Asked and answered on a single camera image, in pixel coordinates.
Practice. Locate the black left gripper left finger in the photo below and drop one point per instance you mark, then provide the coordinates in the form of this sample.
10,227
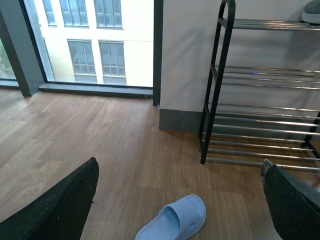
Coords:
58,214

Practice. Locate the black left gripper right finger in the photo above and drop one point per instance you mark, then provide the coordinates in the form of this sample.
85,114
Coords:
293,205

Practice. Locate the light blue slipper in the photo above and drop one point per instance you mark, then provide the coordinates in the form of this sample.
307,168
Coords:
178,220

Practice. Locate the grey knit sneaker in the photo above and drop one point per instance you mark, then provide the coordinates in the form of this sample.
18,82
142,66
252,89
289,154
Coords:
311,12

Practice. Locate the black metal shoe rack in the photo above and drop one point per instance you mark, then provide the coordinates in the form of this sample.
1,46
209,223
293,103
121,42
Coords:
247,116

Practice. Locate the dark grey window frame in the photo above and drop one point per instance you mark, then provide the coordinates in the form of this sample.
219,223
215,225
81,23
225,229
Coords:
23,54

